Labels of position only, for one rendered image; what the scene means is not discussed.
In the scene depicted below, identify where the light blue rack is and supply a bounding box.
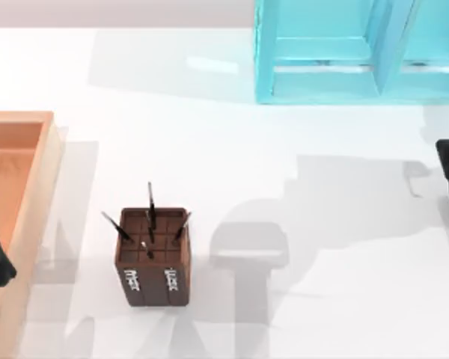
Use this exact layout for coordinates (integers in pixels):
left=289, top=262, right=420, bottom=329
left=252, top=0, right=449, bottom=106

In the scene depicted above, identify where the slanted brown pen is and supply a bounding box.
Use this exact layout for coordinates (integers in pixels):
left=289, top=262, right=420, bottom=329
left=171, top=212, right=192, bottom=242

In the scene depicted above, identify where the tall black pen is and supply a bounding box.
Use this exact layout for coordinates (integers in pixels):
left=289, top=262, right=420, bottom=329
left=147, top=181, right=156, bottom=244

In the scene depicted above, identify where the brown wooden pen holder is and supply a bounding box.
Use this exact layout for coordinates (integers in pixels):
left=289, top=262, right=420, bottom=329
left=114, top=207, right=193, bottom=309

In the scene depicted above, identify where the slanted black pen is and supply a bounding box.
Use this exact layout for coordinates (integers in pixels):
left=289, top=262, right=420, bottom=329
left=101, top=211, right=134, bottom=243

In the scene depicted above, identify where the shallow salmon box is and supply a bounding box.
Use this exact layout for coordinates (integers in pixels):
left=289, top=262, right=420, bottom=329
left=0, top=111, right=65, bottom=359

